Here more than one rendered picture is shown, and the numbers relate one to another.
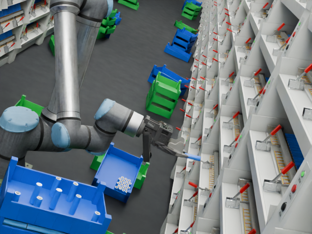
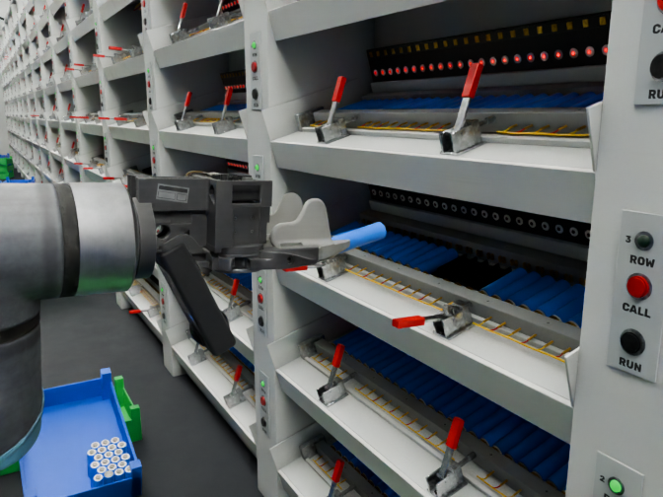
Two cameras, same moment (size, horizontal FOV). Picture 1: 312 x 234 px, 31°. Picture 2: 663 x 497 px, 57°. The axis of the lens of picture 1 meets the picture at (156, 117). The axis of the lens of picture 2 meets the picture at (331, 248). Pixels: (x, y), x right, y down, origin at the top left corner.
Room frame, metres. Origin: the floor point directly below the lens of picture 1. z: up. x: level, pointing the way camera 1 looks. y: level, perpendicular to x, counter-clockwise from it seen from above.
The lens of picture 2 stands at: (1.44, 0.12, 0.73)
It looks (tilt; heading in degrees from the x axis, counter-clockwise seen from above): 13 degrees down; 332
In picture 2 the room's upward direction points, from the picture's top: straight up
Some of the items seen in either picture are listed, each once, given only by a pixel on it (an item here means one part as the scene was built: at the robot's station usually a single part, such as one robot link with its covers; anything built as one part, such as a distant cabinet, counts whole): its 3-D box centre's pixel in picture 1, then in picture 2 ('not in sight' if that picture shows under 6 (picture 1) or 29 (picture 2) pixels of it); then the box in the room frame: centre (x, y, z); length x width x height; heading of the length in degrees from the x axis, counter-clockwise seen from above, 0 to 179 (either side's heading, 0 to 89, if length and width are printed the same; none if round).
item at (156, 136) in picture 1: (154, 133); (198, 225); (1.96, -0.02, 0.63); 0.12 x 0.08 x 0.09; 94
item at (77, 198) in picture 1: (74, 204); not in sight; (1.44, 0.11, 0.52); 0.02 x 0.02 x 0.06
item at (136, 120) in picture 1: (134, 124); (101, 237); (1.96, 0.06, 0.63); 0.10 x 0.05 x 0.09; 4
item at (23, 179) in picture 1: (55, 198); not in sight; (1.42, 0.17, 0.52); 0.30 x 0.20 x 0.08; 109
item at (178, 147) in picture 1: (179, 148); (314, 229); (1.94, -0.13, 0.62); 0.09 x 0.03 x 0.06; 89
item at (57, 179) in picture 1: (55, 186); not in sight; (1.49, 0.19, 0.52); 0.02 x 0.02 x 0.06
